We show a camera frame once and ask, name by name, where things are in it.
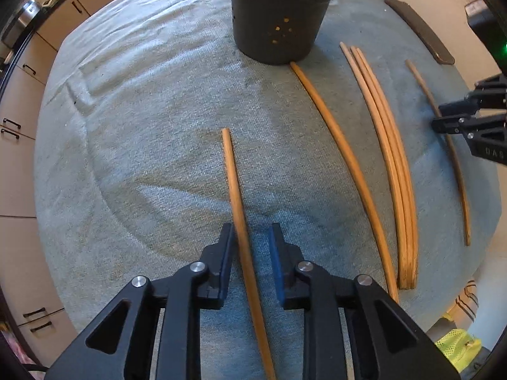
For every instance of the beige kitchen base cabinets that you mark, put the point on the beige kitchen base cabinets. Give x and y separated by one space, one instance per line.
33 319

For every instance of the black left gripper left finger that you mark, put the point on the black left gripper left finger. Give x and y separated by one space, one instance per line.
151 329

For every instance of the yellow cloth bag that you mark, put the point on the yellow cloth bag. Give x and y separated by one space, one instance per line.
459 347

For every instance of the black perforated utensil holder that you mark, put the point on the black perforated utensil holder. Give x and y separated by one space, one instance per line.
277 32

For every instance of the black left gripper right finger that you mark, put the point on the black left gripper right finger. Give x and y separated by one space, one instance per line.
351 315

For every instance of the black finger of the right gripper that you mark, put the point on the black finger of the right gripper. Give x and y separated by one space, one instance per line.
461 124

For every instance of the dark thin wooden chopstick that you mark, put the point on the dark thin wooden chopstick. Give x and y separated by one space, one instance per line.
467 222

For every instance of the grey-green towel table cover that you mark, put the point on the grey-green towel table cover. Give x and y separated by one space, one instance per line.
129 167

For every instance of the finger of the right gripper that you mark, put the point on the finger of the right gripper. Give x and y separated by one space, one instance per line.
468 106

